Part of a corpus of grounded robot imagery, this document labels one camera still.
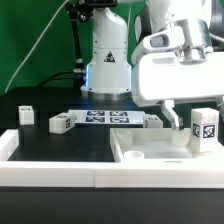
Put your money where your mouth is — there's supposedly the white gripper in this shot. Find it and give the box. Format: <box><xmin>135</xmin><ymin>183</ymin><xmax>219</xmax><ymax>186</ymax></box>
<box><xmin>132</xmin><ymin>19</ymin><xmax>224</xmax><ymax>130</ymax></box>

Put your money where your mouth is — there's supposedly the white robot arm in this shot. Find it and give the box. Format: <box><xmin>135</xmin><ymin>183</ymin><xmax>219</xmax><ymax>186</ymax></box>
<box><xmin>82</xmin><ymin>0</ymin><xmax>224</xmax><ymax>129</ymax></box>

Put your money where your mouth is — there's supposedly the white U-shaped fence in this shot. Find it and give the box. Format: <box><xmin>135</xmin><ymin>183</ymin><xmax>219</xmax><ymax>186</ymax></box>
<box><xmin>0</xmin><ymin>129</ymin><xmax>224</xmax><ymax>188</ymax></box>

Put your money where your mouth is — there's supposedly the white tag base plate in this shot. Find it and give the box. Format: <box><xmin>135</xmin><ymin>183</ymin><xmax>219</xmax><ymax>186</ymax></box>
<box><xmin>69</xmin><ymin>110</ymin><xmax>145</xmax><ymax>126</ymax></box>

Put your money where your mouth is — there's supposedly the black cable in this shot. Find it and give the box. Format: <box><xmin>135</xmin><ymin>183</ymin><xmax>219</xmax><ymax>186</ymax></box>
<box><xmin>37</xmin><ymin>69</ymin><xmax>84</xmax><ymax>89</ymax></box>

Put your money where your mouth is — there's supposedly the grey cable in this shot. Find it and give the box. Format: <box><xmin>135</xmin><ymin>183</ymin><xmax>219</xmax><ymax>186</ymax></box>
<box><xmin>3</xmin><ymin>0</ymin><xmax>72</xmax><ymax>94</ymax></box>

